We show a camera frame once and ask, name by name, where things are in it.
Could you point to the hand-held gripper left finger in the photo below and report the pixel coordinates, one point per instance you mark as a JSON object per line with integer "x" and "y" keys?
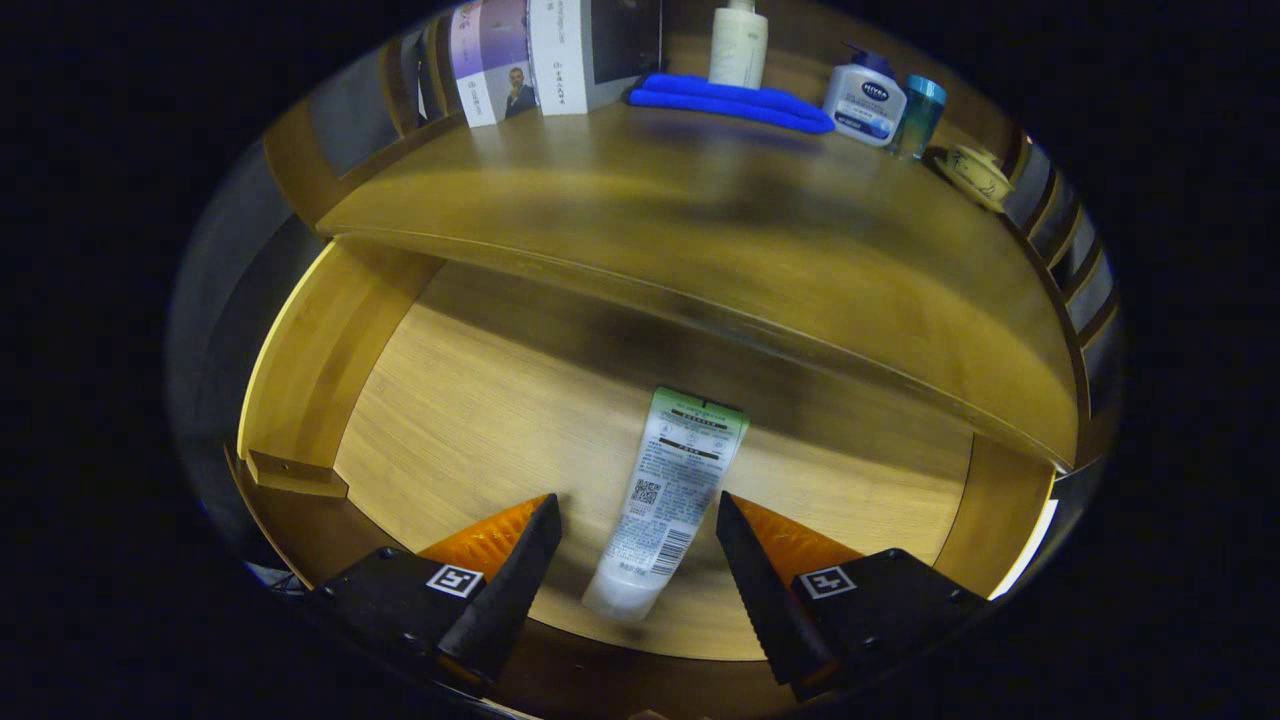
{"x": 515, "y": 590}

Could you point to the blue folded cloth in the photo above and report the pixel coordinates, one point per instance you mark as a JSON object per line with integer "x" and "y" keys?
{"x": 730, "y": 100}

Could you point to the yellow lidded teacup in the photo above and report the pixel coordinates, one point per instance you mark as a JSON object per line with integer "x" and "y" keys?
{"x": 975, "y": 170}

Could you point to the teal glass bottle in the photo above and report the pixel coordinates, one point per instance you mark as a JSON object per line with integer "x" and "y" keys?
{"x": 920, "y": 115}

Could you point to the white book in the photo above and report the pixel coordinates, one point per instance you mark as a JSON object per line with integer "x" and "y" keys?
{"x": 560, "y": 50}

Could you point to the yellow saucer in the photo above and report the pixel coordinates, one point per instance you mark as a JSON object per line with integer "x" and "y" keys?
{"x": 992, "y": 202}

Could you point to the wooden countertop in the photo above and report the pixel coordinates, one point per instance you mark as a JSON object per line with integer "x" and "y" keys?
{"x": 700, "y": 210}

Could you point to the white blue-capped pump bottle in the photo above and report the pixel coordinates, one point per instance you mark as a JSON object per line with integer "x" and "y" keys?
{"x": 865, "y": 100}

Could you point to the white green tube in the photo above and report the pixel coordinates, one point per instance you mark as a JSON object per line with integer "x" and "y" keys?
{"x": 665, "y": 490}

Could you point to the brown wooden cabinet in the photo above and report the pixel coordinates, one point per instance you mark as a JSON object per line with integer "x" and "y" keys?
{"x": 290, "y": 150}

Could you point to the brown wooden drawer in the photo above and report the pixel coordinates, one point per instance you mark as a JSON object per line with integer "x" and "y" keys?
{"x": 480, "y": 400}

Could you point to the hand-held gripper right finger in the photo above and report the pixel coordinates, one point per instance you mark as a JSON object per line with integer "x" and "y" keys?
{"x": 765, "y": 600}

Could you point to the purple book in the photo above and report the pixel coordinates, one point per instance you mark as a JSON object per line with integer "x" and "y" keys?
{"x": 490, "y": 60}

